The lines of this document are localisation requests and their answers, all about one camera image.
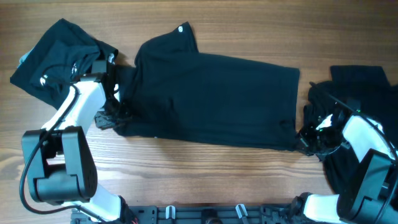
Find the black t-shirt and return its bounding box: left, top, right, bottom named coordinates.
left=116, top=23, right=300, bottom=150

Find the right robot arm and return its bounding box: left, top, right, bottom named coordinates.
left=287, top=110, right=397, bottom=223

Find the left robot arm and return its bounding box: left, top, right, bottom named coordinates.
left=19, top=73, right=136, bottom=223

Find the black clothes pile right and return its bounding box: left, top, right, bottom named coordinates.
left=317, top=65, right=397, bottom=194

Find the folded black clothes stack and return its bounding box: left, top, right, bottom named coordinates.
left=10, top=19, right=118, bottom=109

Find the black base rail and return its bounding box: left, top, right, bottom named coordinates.
left=70, top=203, right=312, bottom=224

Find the right white rail clip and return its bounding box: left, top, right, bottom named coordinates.
left=235, top=203, right=249, bottom=224

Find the white rail clip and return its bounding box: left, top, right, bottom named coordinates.
left=235, top=203, right=249, bottom=224
left=165, top=205, right=176, bottom=220

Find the left white rail clip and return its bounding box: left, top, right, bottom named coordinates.
left=165, top=205, right=176, bottom=220

